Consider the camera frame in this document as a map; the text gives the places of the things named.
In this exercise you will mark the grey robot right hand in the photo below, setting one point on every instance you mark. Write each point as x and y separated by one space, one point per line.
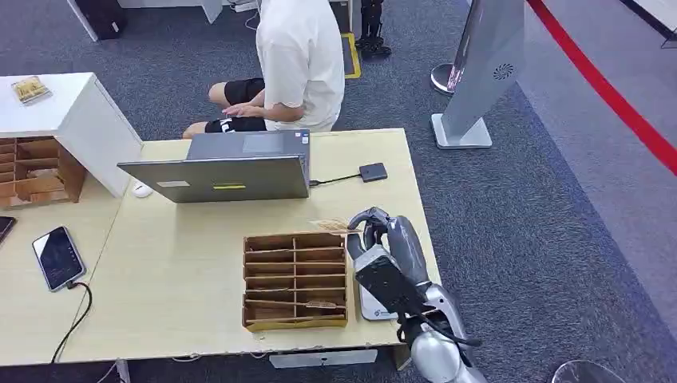
407 248

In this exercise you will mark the white flat device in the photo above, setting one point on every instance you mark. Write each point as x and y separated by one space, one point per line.
373 312

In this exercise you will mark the black adapter box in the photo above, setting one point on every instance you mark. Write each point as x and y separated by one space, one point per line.
373 172

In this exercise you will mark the card in wooden box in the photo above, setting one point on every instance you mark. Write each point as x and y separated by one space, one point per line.
322 304

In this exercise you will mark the wooden card box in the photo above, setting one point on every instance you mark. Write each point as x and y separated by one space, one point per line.
293 322

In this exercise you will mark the white plate under desk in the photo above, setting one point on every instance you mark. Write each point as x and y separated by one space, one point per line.
322 358

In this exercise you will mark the round metal stand base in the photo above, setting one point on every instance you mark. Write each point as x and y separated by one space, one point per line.
440 79

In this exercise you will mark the grey laptop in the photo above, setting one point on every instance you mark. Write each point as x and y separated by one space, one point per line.
238 180

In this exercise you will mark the grey kiosk stand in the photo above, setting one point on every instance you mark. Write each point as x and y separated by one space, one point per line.
486 63

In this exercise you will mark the yellow bordered floor mat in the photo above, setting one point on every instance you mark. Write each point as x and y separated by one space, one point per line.
349 53

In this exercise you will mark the person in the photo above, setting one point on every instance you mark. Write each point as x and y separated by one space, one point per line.
301 63

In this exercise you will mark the black robot legs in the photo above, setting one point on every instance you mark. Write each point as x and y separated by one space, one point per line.
373 31

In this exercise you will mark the clear round dome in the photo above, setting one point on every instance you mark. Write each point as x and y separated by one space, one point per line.
587 375

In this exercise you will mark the red floor tape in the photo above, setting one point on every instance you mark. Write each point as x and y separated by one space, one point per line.
608 84

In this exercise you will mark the white computer mouse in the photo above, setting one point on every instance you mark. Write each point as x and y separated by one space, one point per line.
142 190

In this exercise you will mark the white power strip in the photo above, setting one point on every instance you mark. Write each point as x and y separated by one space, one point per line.
246 5

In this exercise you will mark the white desk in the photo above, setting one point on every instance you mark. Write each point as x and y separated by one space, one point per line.
211 8

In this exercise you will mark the white cabinet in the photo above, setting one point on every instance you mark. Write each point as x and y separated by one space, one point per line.
95 132

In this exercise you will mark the smartphone with pale rim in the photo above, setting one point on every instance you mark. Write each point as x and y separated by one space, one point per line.
58 259

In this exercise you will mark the wooden organizer box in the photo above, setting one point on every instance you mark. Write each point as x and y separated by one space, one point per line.
42 185

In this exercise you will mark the black computer case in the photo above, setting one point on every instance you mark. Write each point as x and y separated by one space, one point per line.
100 18

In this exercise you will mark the dark smartphone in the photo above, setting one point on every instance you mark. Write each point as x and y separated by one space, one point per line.
5 227

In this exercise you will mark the card pack in wrapper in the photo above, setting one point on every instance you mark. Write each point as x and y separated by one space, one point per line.
30 90

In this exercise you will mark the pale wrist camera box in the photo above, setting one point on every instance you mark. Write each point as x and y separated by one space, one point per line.
386 285

